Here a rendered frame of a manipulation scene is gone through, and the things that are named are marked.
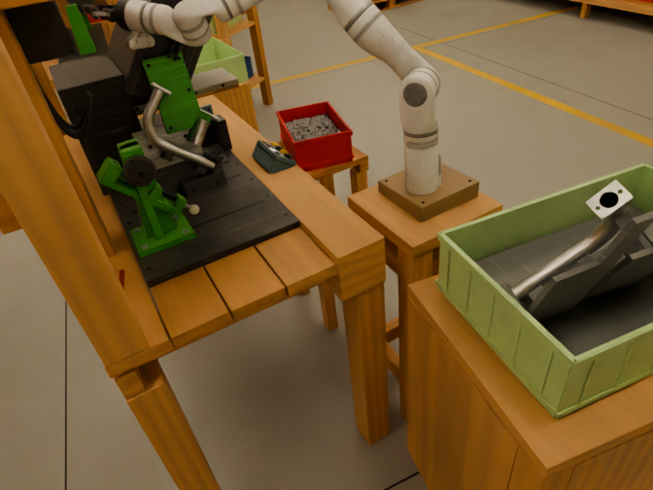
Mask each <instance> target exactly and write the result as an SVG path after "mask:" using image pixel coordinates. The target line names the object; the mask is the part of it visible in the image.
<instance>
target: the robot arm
mask: <svg viewBox="0 0 653 490"><path fill-rule="evenodd" d="M261 1H263V0H183V1H181V2H180V3H178V4H177V5H176V6H175V8H174V9H172V8H171V7H169V6H167V5H163V4H157V3H150V2H147V1H142V0H119V1H118V2H117V4H116V5H109V4H108V5H98V6H96V5H83V9H84V13H85V14H87V15H90V16H91V17H92V18H94V19H100V18H101V19H105V20H108V21H109V22H116V23H117V24H118V26H119V27H120V28H121V29H122V30H125V31H131V34H130V35H129V36H128V37H127V38H126V40H125V45H126V47H127V48H128V49H133V50H137V49H143V48H150V47H153V46H154V45H155V39H154V37H153V36H151V35H150V34H149V33H151V34H157V35H164V36H167V37H169V38H171V39H173V40H175V41H177V42H180V43H182V44H185V45H188V46H191V47H200V46H203V45H205V44H206V43H208V42H209V40H210V39H211V36H212V31H211V27H210V25H209V23H208V21H207V20H206V18H205V17H206V16H210V15H214V16H216V18H217V19H218V20H219V21H221V22H228V21H230V20H231V19H233V18H236V17H237V16H239V15H241V14H242V13H244V12H245V11H247V10H249V9H250V8H252V7H253V6H254V5H256V4H258V3H260V2H261ZM327 2H328V4H329V6H330V7H331V9H332V11H333V13H334V15H335V17H336V18H337V20H338V22H339V23H340V25H341V26H342V27H343V29H344V30H345V31H346V32H347V33H348V35H349V36H350V37H351V38H352V39H353V40H354V41H355V42H356V43H357V44H358V45H359V46H360V47H361V48H362V49H363V50H365V51H366V52H368V53H370V54H372V55H374V56H375V57H377V58H379V59H381V60H382V61H384V62H385V63H387V64H388V65H389V66H390V67H391V68H392V69H393V70H394V71H395V72H396V73H397V75H398V76H399V77H400V78H401V80H402V82H401V84H400V86H399V91H398V102H399V113H400V121H401V124H402V126H403V140H404V159H405V180H406V189H407V190H408V191H409V192H410V193H414V194H429V193H434V192H435V191H436V190H437V189H438V187H439V186H440V185H441V154H439V153H438V119H437V118H436V117H435V97H436V95H437V94H438V93H439V91H440V87H441V81H440V77H439V75H438V73H437V72H436V71H435V69H434V68H433V67H432V66H431V65H430V64H428V63H427V62H426V61H425V60H424V59H423V58H422V57H421V56H420V55H419V54H417V53H416V52H415V51H414V50H413V49H412V48H411V47H410V46H409V45H408V44H407V43H406V41H405V40H404V39H403V38H402V36H401V35H400V34H399V33H398V32H397V30H396V29H395V28H394V27H393V26H392V25H391V23H390V22H389V21H388V20H387V19H386V17H385V16H384V15H383V14H382V13H381V11H380V10H379V9H378V8H377V7H376V6H375V5H374V4H373V2H372V1H371V0H327Z"/></svg>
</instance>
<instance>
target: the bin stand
mask: <svg viewBox="0 0 653 490"><path fill-rule="evenodd" d="M276 143H277V144H279V146H280V147H282V148H283V150H285V151H287V152H288V150H287V148H286V146H285V144H284V142H283V140H282V141H279V142H276ZM352 152H353V155H354V156H355V157H353V161H350V162H346V163H341V164H337V165H333V166H329V167H325V168H321V169H316V170H312V171H307V172H306V173H308V174H309V175H310V176H311V177H312V178H314V179H315V180H316V181H317V180H319V181H320V184H321V185H322V186H323V187H324V188H326V189H327V190H328V191H329V192H330V193H332V194H333V195H334V196H335V189H334V181H333V174H335V173H337V172H340V171H343V170H345V169H348V168H351V167H353V168H351V169H350V179H351V191H352V194H354V193H358V192H360V191H363V190H365V189H368V184H367V170H368V169H369V168H368V155H367V154H365V153H363V152H362V151H360V150H359V149H357V148H356V147H354V146H353V145H352ZM288 153H289V152H288ZM318 286H319V293H320V299H321V306H322V312H323V318H324V325H325V327H326V328H327V329H328V331H329V332H330V331H332V330H334V329H336V328H338V322H337V314H336V306H335V298H334V291H333V290H332V289H331V288H330V287H329V286H328V285H327V283H326V282H324V283H322V284H320V285H318Z"/></svg>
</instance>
